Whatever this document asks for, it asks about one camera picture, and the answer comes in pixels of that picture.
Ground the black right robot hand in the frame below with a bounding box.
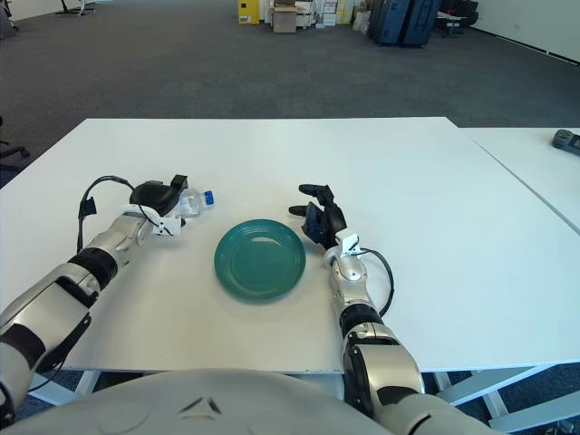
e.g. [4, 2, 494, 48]
[288, 183, 363, 258]

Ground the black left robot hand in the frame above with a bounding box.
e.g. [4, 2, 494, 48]
[121, 173, 189, 237]

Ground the clear bottle with blue cap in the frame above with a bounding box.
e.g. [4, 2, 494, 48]
[174, 188, 218, 221]

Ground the teal round plate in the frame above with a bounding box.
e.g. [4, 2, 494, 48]
[213, 218, 307, 304]

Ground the black office chair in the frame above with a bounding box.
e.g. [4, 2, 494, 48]
[0, 115, 31, 171]

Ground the white metal table leg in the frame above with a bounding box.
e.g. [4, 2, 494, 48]
[26, 370, 101, 407]
[430, 362, 580, 431]

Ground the brown cardboard box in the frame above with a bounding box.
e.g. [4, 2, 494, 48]
[273, 6, 298, 34]

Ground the blue hard case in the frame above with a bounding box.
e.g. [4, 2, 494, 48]
[367, 0, 407, 45]

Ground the yellow cabinet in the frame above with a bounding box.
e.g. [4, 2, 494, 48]
[237, 0, 262, 26]

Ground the stack of white boxes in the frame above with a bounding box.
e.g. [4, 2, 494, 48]
[296, 0, 354, 28]

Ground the dark navy hard case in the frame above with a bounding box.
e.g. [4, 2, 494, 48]
[398, 0, 441, 47]

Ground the grey robot torso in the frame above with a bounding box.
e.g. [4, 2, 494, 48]
[0, 367, 454, 435]

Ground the cluttered background desk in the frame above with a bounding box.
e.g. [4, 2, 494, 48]
[434, 8, 479, 40]

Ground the dark grey handheld device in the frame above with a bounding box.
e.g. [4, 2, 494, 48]
[551, 129, 580, 158]

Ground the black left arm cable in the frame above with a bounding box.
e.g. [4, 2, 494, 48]
[76, 175, 155, 253]

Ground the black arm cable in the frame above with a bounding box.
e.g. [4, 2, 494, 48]
[360, 246, 395, 318]
[76, 175, 155, 253]

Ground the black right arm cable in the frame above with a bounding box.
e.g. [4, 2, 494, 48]
[360, 246, 395, 318]

